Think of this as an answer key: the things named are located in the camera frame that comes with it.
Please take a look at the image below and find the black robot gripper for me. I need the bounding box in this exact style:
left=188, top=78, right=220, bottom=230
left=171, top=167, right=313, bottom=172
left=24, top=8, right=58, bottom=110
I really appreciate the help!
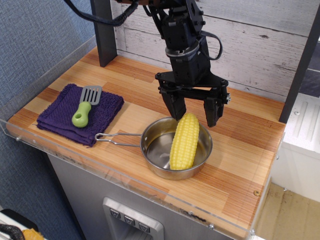
left=155, top=50, right=231, bottom=128

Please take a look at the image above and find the yellow plastic corn cob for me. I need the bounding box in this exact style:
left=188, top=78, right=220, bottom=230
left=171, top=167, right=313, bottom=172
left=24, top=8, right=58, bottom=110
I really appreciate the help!
left=169, top=113, right=200, bottom=171

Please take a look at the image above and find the stainless steel pot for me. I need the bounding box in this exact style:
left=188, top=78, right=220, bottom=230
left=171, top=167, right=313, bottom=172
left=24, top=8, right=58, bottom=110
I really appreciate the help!
left=95, top=115, right=213, bottom=180

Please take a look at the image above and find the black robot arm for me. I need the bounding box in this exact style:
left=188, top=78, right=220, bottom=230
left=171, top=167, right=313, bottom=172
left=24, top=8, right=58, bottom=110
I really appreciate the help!
left=123, top=0, right=230, bottom=127

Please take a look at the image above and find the clear acrylic table guard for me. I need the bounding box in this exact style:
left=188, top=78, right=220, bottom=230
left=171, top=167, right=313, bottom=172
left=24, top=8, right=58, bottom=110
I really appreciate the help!
left=0, top=41, right=285, bottom=239

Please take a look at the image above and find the grey green toy spatula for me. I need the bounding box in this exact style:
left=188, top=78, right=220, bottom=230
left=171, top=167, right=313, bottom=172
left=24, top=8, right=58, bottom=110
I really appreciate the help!
left=71, top=85, right=102, bottom=128

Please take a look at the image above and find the white toy sink counter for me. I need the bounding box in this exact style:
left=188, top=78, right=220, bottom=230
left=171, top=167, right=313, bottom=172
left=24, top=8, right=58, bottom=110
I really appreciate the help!
left=271, top=93, right=320, bottom=202

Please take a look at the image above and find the grey toy fridge cabinet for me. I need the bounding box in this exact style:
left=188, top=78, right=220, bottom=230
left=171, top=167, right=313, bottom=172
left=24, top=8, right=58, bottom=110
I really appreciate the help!
left=48, top=155, right=229, bottom=240

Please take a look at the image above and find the silver dispenser button panel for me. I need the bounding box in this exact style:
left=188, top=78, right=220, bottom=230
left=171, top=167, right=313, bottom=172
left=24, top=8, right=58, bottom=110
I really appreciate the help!
left=102, top=197, right=165, bottom=240

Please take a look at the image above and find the purple folded towel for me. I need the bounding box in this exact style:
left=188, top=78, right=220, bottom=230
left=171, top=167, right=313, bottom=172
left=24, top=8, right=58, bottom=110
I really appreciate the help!
left=37, top=83, right=124, bottom=147

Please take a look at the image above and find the yellow object at corner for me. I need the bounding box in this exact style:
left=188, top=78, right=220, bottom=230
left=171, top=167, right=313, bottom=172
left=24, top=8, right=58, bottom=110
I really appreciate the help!
left=22, top=228, right=45, bottom=240

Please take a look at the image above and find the dark right upright post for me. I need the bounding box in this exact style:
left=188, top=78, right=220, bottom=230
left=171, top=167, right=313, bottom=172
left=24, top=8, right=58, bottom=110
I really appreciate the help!
left=278, top=6, right=320, bottom=124

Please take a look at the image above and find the dark upright post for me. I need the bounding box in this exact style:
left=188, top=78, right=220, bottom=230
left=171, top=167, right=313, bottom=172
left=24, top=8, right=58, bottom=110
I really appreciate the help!
left=278, top=6, right=320, bottom=124
left=90, top=0, right=118, bottom=67

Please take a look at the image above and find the dark left upright post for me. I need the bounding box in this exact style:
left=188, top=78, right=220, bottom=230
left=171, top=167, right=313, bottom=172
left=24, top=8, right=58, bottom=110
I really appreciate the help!
left=90, top=0, right=118, bottom=67

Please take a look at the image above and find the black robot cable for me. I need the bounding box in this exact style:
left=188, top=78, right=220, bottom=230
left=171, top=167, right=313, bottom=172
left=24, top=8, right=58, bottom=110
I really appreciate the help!
left=63, top=0, right=223, bottom=61

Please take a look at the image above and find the black braided cable at corner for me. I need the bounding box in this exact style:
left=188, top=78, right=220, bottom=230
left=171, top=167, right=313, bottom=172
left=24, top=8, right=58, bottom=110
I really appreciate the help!
left=0, top=224, right=26, bottom=240

